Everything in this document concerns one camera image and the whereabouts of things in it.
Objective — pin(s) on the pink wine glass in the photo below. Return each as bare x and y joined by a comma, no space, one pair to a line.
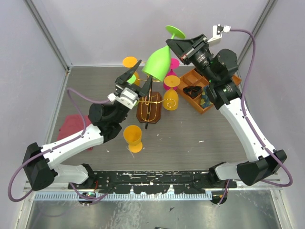
173,65

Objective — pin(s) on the blue floral folded tie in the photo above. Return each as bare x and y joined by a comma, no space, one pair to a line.
205,102

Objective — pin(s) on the orange wine glass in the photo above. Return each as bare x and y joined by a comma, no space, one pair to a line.
129,62
171,98
133,137

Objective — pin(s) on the grey cable duct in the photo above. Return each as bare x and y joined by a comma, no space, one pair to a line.
71,196

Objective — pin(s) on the green wine glass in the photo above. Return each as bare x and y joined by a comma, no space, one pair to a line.
132,79
159,62

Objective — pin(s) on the wooden compartment tray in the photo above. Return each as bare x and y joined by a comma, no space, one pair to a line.
193,78

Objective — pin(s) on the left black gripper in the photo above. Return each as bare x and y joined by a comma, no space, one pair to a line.
141,92

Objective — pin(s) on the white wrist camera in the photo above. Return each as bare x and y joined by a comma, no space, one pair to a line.
125,96
217,33

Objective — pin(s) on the red cloth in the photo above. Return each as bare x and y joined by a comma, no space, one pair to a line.
72,124

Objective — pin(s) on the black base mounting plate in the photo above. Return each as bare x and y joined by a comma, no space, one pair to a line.
150,182

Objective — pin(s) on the green wine glass front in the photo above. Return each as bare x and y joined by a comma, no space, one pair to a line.
159,62

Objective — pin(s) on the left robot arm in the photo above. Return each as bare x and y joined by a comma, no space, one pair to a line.
44,164

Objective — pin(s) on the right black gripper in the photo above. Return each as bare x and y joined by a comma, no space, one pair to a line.
180,46

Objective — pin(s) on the gold wire wine glass rack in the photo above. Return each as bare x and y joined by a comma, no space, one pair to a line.
149,108

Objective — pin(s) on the dark folded tie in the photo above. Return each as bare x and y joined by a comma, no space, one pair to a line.
193,91

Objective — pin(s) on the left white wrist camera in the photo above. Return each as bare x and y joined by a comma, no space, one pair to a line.
125,96

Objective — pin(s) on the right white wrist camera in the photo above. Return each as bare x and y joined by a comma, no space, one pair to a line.
217,33

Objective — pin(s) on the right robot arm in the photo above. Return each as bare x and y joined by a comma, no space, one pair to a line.
263,160

